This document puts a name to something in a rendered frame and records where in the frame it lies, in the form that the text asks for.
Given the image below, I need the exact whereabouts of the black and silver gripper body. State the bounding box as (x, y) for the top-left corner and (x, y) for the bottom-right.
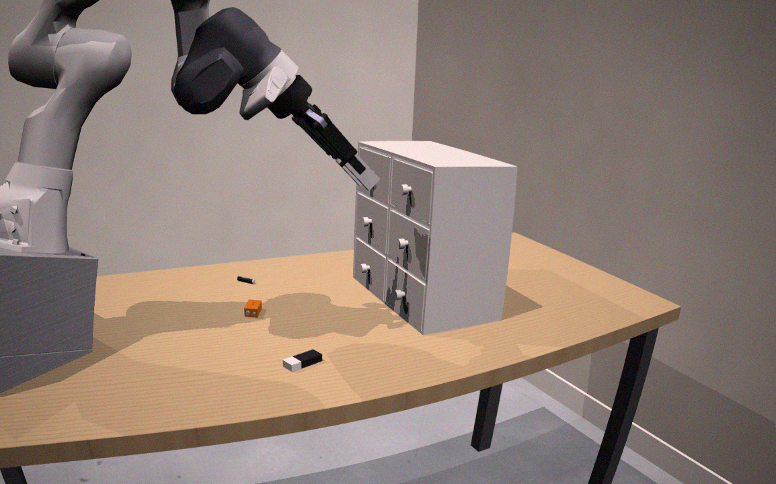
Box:
(267, 75), (319, 131)

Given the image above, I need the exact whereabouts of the black and white eraser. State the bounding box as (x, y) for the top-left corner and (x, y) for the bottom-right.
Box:
(282, 349), (322, 372)

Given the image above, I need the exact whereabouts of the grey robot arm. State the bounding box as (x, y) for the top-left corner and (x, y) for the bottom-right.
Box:
(0, 0), (298, 253)

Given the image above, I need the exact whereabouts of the grey drawer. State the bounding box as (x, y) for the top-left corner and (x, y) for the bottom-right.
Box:
(386, 260), (426, 330)
(391, 159), (433, 223)
(358, 147), (391, 203)
(388, 210), (430, 279)
(356, 193), (389, 253)
(354, 238), (386, 300)

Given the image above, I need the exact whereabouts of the white chest of drawers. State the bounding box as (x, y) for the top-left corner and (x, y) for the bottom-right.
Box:
(353, 141), (517, 335)

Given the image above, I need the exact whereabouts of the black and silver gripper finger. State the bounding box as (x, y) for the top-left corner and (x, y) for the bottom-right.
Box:
(292, 116), (362, 186)
(297, 104), (380, 191)

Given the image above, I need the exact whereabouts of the orange nine-volt battery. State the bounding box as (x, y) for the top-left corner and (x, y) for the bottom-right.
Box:
(244, 299), (262, 318)

